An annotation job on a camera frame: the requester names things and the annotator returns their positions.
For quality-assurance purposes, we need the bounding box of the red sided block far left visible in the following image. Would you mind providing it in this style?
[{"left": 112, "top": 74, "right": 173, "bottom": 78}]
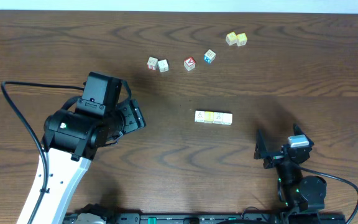
[{"left": 147, "top": 57, "right": 158, "bottom": 70}]

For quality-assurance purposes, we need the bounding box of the yellow block far left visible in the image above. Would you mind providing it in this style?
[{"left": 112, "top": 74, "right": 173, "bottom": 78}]
[{"left": 226, "top": 32, "right": 237, "bottom": 45}]

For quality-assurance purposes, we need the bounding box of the yellow top block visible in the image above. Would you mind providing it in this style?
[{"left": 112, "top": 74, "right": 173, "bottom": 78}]
[{"left": 204, "top": 111, "right": 214, "bottom": 123}]

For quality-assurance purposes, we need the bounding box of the black cable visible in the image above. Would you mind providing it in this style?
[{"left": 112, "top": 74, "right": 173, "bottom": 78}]
[
  {"left": 1, "top": 80, "right": 85, "bottom": 224},
  {"left": 290, "top": 161, "right": 358, "bottom": 224}
]

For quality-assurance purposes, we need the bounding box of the red A letter block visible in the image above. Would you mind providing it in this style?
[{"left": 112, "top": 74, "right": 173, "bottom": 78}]
[{"left": 184, "top": 57, "right": 196, "bottom": 71}]

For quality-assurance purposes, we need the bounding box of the yellow block far right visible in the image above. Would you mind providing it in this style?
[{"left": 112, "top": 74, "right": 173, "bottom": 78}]
[{"left": 236, "top": 33, "right": 248, "bottom": 47}]

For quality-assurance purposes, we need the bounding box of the wooden A block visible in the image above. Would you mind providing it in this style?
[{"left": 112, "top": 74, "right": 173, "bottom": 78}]
[{"left": 195, "top": 110, "right": 204, "bottom": 123}]

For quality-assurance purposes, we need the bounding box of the left black cable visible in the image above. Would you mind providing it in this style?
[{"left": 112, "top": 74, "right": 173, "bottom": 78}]
[{"left": 1, "top": 80, "right": 85, "bottom": 224}]

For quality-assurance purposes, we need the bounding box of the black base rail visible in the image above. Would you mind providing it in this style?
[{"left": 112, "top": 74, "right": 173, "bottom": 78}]
[{"left": 63, "top": 212, "right": 347, "bottom": 224}]

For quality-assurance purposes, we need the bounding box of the right black cable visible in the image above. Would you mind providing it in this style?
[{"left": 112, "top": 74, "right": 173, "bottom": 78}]
[{"left": 290, "top": 161, "right": 358, "bottom": 224}]

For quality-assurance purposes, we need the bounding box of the blue sided letter block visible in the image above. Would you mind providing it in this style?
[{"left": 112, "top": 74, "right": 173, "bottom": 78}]
[{"left": 204, "top": 49, "right": 216, "bottom": 63}]

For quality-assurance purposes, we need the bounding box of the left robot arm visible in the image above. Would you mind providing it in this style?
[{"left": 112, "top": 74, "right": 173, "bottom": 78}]
[{"left": 17, "top": 72, "right": 145, "bottom": 223}]

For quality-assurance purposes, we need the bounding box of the wooden block with M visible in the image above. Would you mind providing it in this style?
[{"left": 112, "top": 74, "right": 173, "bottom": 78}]
[{"left": 222, "top": 113, "right": 232, "bottom": 125}]

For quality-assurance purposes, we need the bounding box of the wooden block with figure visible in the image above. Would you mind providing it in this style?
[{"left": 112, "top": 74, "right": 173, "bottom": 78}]
[{"left": 213, "top": 112, "right": 224, "bottom": 124}]

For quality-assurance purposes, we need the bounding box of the plain wooden block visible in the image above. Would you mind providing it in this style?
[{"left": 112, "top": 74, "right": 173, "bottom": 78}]
[{"left": 158, "top": 59, "right": 169, "bottom": 73}]

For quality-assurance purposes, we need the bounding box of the yellow block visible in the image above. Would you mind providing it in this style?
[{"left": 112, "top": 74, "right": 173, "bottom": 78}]
[
  {"left": 236, "top": 33, "right": 248, "bottom": 47},
  {"left": 204, "top": 111, "right": 214, "bottom": 123},
  {"left": 226, "top": 32, "right": 237, "bottom": 45}
]

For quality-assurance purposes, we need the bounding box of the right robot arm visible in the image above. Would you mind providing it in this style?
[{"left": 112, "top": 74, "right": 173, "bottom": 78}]
[{"left": 254, "top": 124, "right": 327, "bottom": 223}]

